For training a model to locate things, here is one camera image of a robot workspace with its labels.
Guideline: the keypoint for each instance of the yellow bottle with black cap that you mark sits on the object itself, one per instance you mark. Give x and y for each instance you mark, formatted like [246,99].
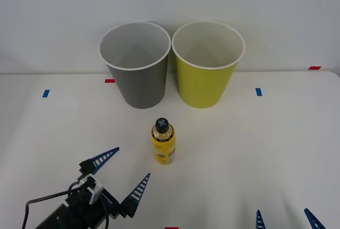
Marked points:
[162,144]

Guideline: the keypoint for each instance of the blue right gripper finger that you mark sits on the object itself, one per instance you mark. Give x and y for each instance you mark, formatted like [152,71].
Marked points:
[316,222]
[260,222]

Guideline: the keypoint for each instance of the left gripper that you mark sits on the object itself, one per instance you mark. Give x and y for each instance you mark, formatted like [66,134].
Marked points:
[110,203]

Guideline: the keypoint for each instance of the yellow-green plastic waste bin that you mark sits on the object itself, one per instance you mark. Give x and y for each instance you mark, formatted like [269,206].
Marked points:
[204,85]

